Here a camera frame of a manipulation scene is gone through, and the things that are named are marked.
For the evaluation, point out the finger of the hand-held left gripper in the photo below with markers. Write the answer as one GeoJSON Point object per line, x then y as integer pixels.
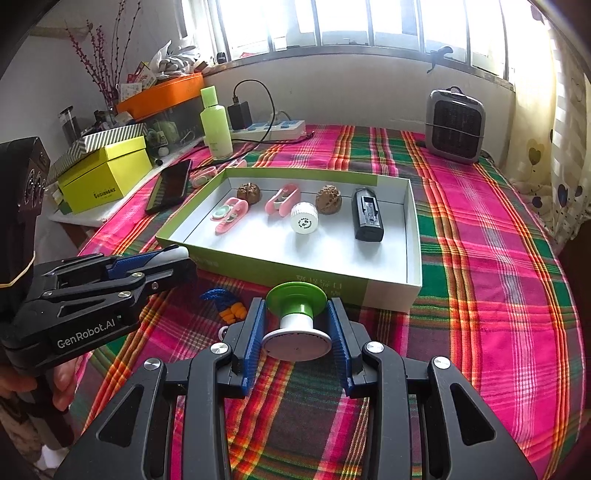
{"type": "Point", "coordinates": [157, 281]}
{"type": "Point", "coordinates": [134, 264]}

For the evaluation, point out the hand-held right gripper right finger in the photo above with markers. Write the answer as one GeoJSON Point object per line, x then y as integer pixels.
{"type": "Point", "coordinates": [339, 341]}

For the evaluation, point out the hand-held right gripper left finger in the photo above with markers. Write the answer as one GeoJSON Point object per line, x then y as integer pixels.
{"type": "Point", "coordinates": [254, 341]}

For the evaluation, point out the green and white spool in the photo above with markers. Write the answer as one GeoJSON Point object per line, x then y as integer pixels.
{"type": "Point", "coordinates": [295, 318]}

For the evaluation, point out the green cardboard box tray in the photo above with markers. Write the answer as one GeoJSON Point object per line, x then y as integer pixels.
{"type": "Point", "coordinates": [277, 251]}

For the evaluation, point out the pink clip with mint pad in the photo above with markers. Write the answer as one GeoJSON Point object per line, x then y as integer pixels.
{"type": "Point", "coordinates": [228, 213]}

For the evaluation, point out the white bottle cap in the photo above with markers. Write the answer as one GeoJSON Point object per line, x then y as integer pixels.
{"type": "Point", "coordinates": [304, 220]}

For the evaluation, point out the black plastic device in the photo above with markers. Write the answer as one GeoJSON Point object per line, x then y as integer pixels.
{"type": "Point", "coordinates": [368, 214]}

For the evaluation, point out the pink clip with curved arms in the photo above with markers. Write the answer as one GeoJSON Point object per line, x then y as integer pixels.
{"type": "Point", "coordinates": [282, 198]}

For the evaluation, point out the person's left hand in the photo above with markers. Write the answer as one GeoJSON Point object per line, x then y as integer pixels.
{"type": "Point", "coordinates": [62, 383]}

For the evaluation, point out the small orange plastic pieces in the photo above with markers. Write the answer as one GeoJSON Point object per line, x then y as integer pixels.
{"type": "Point", "coordinates": [231, 314]}

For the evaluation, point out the blue orange toy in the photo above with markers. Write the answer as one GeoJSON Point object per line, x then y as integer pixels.
{"type": "Point", "coordinates": [213, 295]}

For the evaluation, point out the black smartphone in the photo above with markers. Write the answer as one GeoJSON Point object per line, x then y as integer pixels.
{"type": "Point", "coordinates": [171, 184]}

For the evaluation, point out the yellow cardboard box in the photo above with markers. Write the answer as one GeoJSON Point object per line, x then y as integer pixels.
{"type": "Point", "coordinates": [111, 170]}

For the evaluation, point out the striped cardboard box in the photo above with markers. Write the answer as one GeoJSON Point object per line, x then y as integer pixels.
{"type": "Point", "coordinates": [87, 144]}

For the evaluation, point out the brown walnut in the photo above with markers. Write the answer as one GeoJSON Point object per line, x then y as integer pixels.
{"type": "Point", "coordinates": [328, 199]}
{"type": "Point", "coordinates": [249, 191]}

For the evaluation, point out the plaid tablecloth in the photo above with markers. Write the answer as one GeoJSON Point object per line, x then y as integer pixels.
{"type": "Point", "coordinates": [461, 277]}

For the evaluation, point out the clear plastic storage bin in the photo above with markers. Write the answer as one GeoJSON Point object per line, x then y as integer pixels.
{"type": "Point", "coordinates": [175, 124]}

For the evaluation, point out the dark glass jar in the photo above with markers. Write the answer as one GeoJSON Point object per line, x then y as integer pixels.
{"type": "Point", "coordinates": [69, 122]}

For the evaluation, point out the green plastic bottle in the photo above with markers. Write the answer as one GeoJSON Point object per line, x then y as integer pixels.
{"type": "Point", "coordinates": [216, 124]}

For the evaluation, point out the orange box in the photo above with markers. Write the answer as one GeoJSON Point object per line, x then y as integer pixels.
{"type": "Point", "coordinates": [161, 94]}

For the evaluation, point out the black charger plug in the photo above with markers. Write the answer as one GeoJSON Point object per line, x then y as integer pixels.
{"type": "Point", "coordinates": [240, 115]}

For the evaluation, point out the white power strip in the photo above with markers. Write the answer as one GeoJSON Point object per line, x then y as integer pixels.
{"type": "Point", "coordinates": [286, 129]}

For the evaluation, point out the purple dried branches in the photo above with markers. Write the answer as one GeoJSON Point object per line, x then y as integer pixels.
{"type": "Point", "coordinates": [92, 60]}

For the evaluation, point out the white plastic bag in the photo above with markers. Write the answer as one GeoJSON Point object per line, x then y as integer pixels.
{"type": "Point", "coordinates": [173, 57]}

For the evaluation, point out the grey space heater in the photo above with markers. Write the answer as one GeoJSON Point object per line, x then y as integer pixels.
{"type": "Point", "coordinates": [455, 122]}

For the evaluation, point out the patterned curtain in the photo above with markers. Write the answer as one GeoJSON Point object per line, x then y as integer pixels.
{"type": "Point", "coordinates": [565, 152]}

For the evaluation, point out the black window latch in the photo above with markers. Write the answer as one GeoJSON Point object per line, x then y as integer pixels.
{"type": "Point", "coordinates": [438, 55]}

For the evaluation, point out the barred window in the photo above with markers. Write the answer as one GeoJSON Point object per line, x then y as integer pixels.
{"type": "Point", "coordinates": [369, 18]}

